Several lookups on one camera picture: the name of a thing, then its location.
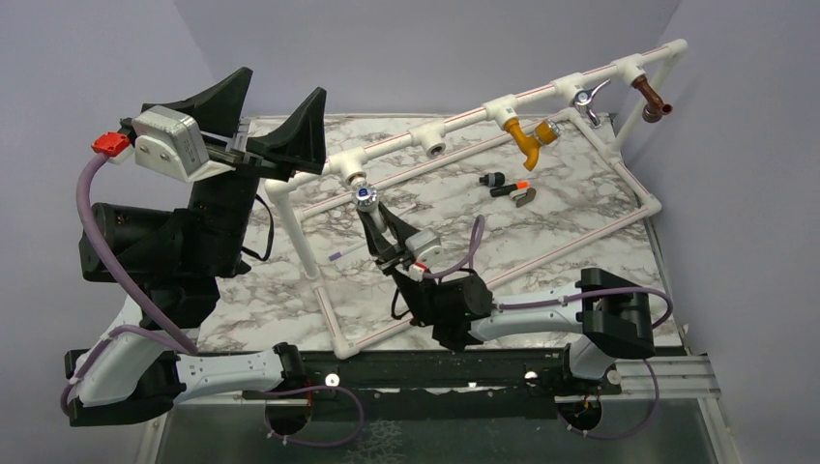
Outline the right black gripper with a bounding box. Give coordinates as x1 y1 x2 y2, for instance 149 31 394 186
363 198 443 326

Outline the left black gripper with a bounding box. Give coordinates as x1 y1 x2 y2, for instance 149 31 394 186
153 67 331 276

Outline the white faucet chrome knob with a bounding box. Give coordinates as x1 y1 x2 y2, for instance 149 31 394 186
352 183 387 238

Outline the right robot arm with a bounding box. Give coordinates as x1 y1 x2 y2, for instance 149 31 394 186
357 204 663 393

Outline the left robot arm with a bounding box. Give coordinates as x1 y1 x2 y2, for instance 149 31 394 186
60 67 327 427

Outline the black orange marker pen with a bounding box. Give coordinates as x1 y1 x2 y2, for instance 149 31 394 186
489 181 530 197

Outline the small black grey cap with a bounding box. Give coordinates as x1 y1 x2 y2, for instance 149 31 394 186
479 172 506 188

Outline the yellow plastic faucet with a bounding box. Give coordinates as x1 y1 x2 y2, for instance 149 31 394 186
503 118 561 171

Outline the brown plastic faucet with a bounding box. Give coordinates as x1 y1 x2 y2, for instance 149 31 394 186
630 74 673 124

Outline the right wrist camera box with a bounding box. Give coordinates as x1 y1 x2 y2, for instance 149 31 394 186
404 228 444 281

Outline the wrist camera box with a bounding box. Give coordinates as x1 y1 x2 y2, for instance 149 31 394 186
132 105 234 184
404 228 444 281

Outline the white PVC pipe frame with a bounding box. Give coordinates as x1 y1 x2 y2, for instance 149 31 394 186
264 39 688 360

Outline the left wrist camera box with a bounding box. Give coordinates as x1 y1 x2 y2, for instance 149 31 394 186
132 105 234 184

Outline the black mounting rail base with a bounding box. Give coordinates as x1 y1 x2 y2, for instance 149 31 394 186
191 345 623 424

